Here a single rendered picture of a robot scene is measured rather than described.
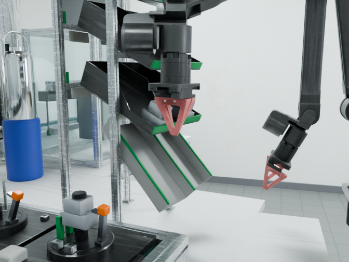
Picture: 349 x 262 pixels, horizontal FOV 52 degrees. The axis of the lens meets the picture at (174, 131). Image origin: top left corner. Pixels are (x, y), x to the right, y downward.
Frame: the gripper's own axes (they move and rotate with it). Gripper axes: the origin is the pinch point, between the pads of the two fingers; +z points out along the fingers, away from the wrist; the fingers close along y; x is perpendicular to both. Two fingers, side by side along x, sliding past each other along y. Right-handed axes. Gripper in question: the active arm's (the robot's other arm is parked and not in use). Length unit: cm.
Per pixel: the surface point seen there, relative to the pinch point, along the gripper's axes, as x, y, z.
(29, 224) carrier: -38.5, 0.5, 26.8
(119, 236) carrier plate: -15.0, -3.5, 26.4
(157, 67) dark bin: -12.7, -17.3, -12.1
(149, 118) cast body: -15.8, -19.1, 0.8
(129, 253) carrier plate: -8.7, 2.2, 26.4
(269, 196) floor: -29, -316, 119
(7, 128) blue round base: -100, -47, 14
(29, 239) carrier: -32.8, 5.9, 27.0
